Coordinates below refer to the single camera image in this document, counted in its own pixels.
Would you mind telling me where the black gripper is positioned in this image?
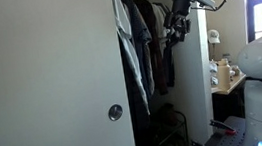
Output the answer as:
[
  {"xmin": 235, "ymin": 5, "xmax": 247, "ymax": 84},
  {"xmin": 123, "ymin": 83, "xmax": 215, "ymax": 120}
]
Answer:
[{"xmin": 160, "ymin": 0, "xmax": 198, "ymax": 50}]

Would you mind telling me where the white sliding closet door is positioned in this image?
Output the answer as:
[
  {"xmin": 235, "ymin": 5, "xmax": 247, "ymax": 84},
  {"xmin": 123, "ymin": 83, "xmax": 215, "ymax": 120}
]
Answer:
[{"xmin": 0, "ymin": 0, "xmax": 137, "ymax": 146}]

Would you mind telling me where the round metal door pull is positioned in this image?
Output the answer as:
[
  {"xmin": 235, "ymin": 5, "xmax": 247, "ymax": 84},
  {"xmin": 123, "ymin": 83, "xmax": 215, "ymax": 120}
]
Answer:
[{"xmin": 107, "ymin": 102, "xmax": 125, "ymax": 123}]

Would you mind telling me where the white hanging shirt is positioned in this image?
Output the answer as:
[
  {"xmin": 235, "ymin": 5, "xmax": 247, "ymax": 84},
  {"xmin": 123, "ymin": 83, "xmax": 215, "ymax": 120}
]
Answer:
[{"xmin": 151, "ymin": 1, "xmax": 172, "ymax": 45}]

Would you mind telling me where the dark brown hanging garment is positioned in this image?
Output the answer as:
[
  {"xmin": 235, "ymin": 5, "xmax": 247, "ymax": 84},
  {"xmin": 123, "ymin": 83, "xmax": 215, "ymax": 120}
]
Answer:
[{"xmin": 135, "ymin": 0, "xmax": 170, "ymax": 98}]

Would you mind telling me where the white baseball cap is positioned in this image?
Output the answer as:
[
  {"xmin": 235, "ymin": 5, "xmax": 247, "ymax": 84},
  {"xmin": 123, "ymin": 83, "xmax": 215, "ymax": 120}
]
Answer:
[{"xmin": 206, "ymin": 28, "xmax": 221, "ymax": 45}]

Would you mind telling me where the dark blue hanging shirt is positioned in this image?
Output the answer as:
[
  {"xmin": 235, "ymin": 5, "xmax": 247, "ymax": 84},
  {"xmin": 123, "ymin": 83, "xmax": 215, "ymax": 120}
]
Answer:
[{"xmin": 123, "ymin": 0, "xmax": 160, "ymax": 99}]

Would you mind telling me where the white crumpled object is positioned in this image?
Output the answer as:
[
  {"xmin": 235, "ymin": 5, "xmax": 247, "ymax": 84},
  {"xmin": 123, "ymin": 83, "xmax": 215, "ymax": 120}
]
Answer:
[{"xmin": 208, "ymin": 59, "xmax": 221, "ymax": 86}]

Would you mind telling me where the light grey hanging shirt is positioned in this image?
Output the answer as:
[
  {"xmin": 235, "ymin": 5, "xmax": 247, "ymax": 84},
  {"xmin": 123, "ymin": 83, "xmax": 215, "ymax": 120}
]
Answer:
[{"xmin": 111, "ymin": 0, "xmax": 151, "ymax": 119}]

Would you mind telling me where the beige water bottle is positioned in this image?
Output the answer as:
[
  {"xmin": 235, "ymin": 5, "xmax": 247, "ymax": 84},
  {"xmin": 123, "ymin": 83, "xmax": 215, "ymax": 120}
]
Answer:
[{"xmin": 215, "ymin": 57, "xmax": 234, "ymax": 92}]

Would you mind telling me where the small round beige object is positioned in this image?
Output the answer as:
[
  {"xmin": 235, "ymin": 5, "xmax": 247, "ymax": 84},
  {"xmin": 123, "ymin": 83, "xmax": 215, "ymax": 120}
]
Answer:
[{"xmin": 230, "ymin": 63, "xmax": 245, "ymax": 78}]

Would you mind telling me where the light wooden desk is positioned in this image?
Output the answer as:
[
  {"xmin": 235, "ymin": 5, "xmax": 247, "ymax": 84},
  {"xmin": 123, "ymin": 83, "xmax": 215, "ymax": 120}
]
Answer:
[{"xmin": 209, "ymin": 72, "xmax": 248, "ymax": 97}]

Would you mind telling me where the black clamp with red grip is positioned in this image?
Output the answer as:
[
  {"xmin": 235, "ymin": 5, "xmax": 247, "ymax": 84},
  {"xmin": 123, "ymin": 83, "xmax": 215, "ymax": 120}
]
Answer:
[{"xmin": 208, "ymin": 116, "xmax": 237, "ymax": 139}]

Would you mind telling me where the black wire shoe rack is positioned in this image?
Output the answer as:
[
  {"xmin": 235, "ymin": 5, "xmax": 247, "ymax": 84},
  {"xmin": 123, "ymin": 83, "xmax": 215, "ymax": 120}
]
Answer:
[{"xmin": 132, "ymin": 108, "xmax": 191, "ymax": 146}]

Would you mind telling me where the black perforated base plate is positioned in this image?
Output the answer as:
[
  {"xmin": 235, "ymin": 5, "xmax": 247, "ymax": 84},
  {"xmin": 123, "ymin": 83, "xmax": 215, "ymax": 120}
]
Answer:
[{"xmin": 189, "ymin": 113, "xmax": 251, "ymax": 146}]

